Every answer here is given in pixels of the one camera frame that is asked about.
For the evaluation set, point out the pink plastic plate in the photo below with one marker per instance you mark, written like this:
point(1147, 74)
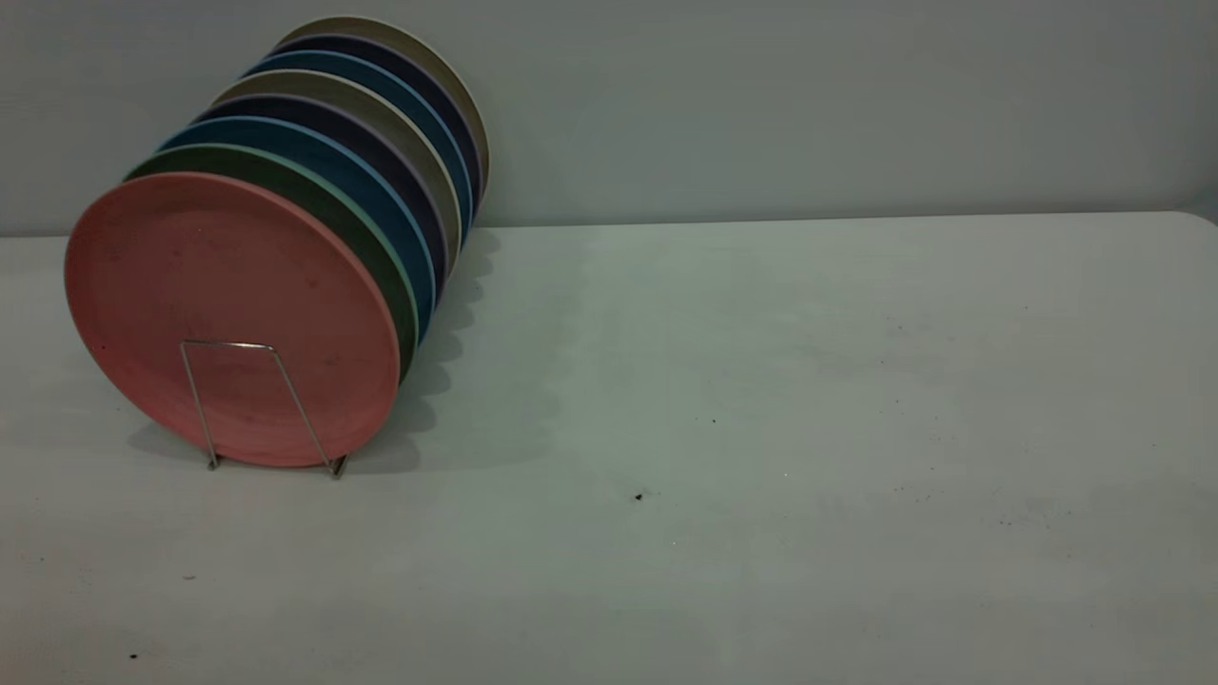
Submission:
point(228, 285)

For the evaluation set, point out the blue plastic plate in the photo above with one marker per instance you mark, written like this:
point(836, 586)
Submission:
point(314, 150)
point(404, 90)

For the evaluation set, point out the dark purple plastic plate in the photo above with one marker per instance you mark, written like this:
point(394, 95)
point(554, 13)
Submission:
point(357, 133)
point(423, 71)

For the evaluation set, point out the green plastic plate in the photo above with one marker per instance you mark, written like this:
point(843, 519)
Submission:
point(295, 181)

